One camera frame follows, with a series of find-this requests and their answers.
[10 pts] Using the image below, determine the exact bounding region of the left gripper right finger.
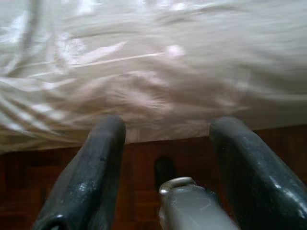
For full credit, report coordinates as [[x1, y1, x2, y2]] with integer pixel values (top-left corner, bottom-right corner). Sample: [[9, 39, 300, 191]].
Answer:
[[209, 116, 307, 230]]

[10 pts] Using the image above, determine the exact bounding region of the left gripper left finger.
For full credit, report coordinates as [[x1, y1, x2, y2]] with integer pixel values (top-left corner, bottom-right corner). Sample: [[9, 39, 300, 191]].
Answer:
[[32, 114, 127, 230]]

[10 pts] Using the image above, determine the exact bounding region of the beige leaf print bedsheet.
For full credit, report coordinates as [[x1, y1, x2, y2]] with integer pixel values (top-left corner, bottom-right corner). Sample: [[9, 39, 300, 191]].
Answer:
[[0, 0, 307, 154]]

